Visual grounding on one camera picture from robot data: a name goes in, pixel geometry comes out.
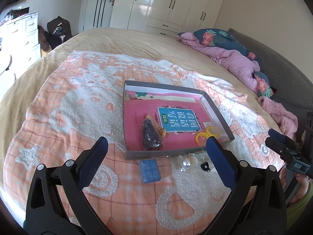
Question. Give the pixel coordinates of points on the pink Chinese workbook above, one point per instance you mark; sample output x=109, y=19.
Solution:
x=181, y=119

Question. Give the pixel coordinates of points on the pink knitted garment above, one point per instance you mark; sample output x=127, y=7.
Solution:
x=286, y=120

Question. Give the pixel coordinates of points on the orange white patterned blanket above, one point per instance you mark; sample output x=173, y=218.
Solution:
x=82, y=101

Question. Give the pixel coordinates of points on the white door with bags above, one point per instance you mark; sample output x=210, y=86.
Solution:
x=95, y=14

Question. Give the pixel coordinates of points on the white glossy wardrobe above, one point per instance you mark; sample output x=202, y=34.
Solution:
x=165, y=17

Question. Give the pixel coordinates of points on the grey shallow cardboard box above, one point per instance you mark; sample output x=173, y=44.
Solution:
x=137, y=86

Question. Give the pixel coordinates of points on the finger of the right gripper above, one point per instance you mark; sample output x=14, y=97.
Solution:
x=273, y=134
x=274, y=145

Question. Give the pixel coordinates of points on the pink floral quilt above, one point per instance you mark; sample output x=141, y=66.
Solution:
x=226, y=51

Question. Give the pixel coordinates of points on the small blue box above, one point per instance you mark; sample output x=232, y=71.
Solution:
x=149, y=170

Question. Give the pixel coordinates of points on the person's right hand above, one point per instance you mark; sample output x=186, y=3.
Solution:
x=294, y=184

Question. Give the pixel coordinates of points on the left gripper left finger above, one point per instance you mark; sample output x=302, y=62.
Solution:
x=56, y=203

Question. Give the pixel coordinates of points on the grey padded headboard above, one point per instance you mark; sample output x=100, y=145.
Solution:
x=293, y=88

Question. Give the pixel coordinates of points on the pearl ball hair clip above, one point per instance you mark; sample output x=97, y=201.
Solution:
x=186, y=163

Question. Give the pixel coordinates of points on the black bag on floor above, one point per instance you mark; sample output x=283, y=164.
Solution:
x=58, y=32

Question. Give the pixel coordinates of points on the white drawer dresser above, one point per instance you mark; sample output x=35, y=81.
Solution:
x=20, y=48

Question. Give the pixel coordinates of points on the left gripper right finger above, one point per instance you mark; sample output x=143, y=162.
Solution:
x=256, y=204

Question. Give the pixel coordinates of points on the dark bead bracelet bag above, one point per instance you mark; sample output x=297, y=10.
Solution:
x=151, y=139

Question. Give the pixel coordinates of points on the green sleeve right forearm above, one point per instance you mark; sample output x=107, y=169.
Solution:
x=295, y=210

